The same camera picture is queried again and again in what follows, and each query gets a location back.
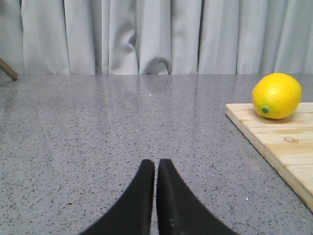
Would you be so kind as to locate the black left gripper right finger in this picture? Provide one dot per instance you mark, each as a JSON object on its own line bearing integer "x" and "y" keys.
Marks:
{"x": 179, "y": 212}

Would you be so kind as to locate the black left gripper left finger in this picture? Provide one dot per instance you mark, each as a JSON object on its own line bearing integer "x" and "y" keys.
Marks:
{"x": 131, "y": 213}

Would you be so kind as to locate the wooden cutting board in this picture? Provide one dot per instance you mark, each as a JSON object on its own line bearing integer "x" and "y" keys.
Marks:
{"x": 287, "y": 144}

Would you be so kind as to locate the yellow lemon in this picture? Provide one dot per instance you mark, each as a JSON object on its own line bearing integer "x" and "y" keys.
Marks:
{"x": 276, "y": 96}

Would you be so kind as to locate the wooden stick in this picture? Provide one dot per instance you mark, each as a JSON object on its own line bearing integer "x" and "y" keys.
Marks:
{"x": 8, "y": 70}

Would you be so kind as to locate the grey curtain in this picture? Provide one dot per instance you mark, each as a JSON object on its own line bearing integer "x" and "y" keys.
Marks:
{"x": 157, "y": 36}

